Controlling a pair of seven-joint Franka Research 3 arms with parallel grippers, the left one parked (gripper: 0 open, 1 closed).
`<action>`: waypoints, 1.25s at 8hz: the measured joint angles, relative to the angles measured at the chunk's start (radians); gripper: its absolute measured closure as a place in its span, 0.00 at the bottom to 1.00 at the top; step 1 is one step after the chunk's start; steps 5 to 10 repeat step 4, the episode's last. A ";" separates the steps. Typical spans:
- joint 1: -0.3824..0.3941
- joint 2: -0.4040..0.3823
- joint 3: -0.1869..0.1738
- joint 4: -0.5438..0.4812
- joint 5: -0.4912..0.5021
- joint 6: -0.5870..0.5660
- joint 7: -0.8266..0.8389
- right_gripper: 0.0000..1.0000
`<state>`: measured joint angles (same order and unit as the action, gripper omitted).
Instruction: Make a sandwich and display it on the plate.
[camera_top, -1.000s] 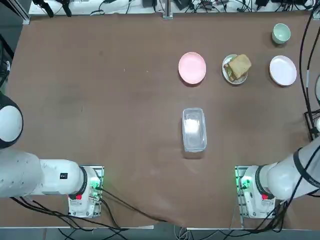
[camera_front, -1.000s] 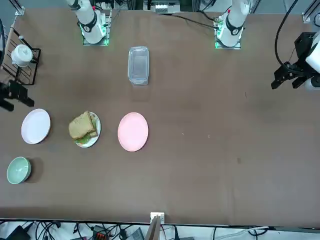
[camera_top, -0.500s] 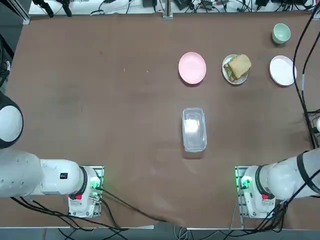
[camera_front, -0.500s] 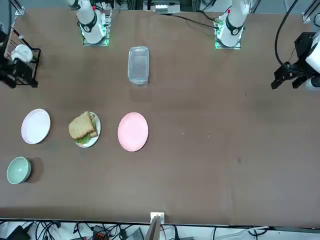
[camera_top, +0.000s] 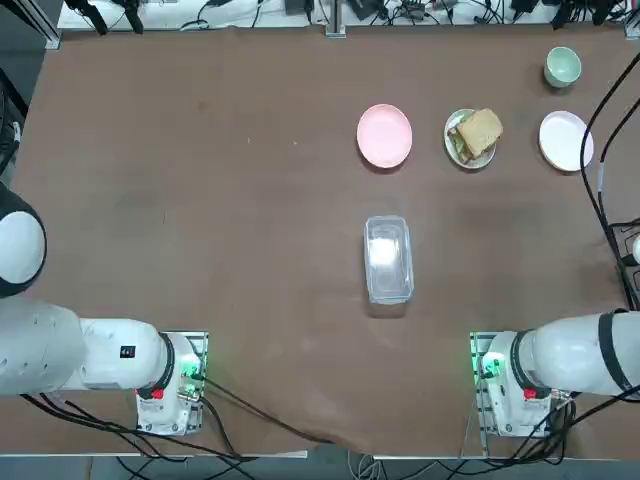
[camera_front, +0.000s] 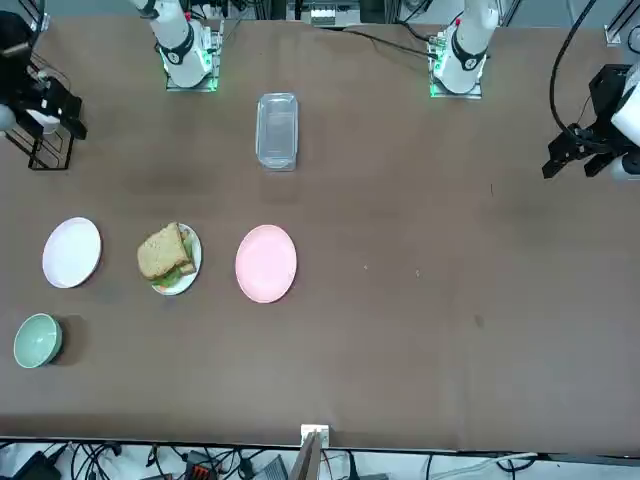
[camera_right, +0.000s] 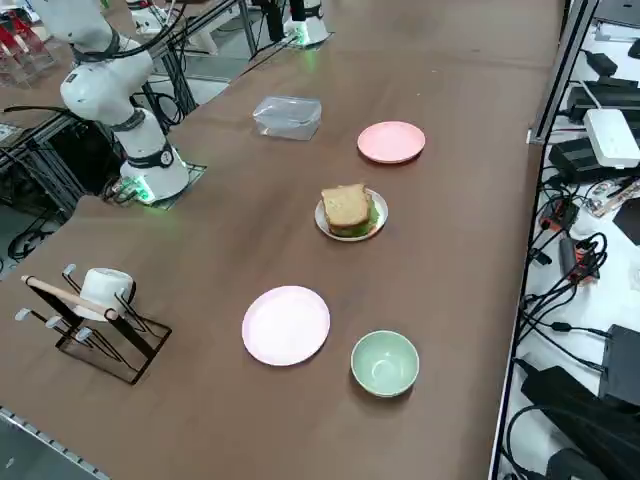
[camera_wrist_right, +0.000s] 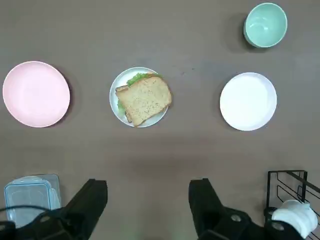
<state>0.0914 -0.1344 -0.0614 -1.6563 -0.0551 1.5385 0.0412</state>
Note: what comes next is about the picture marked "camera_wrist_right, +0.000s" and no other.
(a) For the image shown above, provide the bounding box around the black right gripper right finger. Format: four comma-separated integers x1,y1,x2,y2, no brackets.
188,177,305,240

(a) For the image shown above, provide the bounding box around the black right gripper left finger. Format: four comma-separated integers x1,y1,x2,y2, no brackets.
0,178,108,240

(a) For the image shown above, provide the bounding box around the brown-crust bread slice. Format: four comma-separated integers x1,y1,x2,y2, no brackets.
114,84,133,123
115,76,174,128

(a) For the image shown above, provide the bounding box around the green lettuce leaf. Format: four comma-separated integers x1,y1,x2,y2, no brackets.
116,71,163,113

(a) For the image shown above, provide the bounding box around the pale green bowl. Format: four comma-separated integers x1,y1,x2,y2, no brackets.
243,2,288,49

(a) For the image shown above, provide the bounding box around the pale pinkish round plate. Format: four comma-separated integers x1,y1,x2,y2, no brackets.
219,72,278,132

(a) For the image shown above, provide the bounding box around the pink round plate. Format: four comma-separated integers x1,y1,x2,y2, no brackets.
2,61,71,128

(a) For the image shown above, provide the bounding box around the white round plate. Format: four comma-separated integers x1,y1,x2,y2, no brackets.
109,66,171,129

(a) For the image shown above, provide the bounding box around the clear plastic food container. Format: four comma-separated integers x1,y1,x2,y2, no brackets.
3,174,62,222

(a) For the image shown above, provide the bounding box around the white ceramic cup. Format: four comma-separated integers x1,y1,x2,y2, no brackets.
271,199,319,239

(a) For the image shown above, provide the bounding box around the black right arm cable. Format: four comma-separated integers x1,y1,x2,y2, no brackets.
0,204,60,215

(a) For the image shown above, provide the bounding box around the black wire cup rack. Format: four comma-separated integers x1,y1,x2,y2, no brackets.
263,169,320,240

